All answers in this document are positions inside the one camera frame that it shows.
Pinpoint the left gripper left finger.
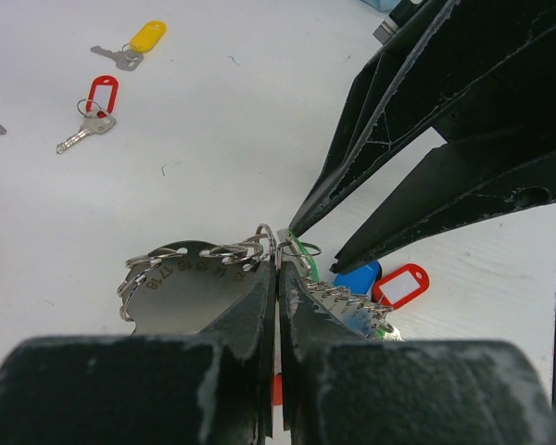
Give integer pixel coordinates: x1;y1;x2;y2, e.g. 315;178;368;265
0;261;276;444

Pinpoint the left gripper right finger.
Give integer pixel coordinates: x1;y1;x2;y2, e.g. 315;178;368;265
278;261;556;444

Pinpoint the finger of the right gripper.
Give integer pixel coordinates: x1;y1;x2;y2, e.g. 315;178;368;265
290;1;556;235
331;133;556;273

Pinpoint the green key tag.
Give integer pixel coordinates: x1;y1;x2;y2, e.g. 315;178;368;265
277;229;322;282

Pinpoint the light blue cloth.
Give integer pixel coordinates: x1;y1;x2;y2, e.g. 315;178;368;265
362;0;400;13

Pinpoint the yellow tag key right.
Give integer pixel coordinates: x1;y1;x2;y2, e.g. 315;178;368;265
90;20;167;72

